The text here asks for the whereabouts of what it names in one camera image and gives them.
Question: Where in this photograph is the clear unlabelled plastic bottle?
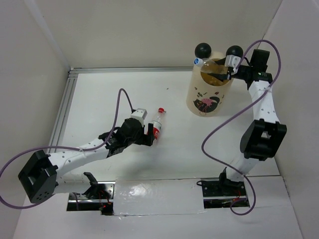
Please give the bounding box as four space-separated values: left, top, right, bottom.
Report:
194 58 231 86

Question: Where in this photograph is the red label red cap bottle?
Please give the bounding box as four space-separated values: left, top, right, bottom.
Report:
151 108 166 140

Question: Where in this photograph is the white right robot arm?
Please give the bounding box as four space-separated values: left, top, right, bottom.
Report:
217 49 287 195

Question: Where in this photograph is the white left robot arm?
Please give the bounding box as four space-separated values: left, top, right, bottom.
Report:
18 118 155 204

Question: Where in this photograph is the cream bin with black ears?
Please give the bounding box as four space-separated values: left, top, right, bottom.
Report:
186 43 243 117

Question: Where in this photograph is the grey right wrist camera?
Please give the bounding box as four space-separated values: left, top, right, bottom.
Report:
224 55 241 68

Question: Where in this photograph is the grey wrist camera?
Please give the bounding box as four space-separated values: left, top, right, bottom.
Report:
224 55 241 68
131 108 148 125

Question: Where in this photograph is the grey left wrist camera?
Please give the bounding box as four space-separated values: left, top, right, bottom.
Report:
131 108 148 125

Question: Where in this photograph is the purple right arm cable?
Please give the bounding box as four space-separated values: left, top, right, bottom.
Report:
201 39 283 216

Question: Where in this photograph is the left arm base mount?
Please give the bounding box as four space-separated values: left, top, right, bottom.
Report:
66 172 115 216

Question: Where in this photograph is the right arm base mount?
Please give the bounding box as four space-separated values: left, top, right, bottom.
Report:
196 179 250 209

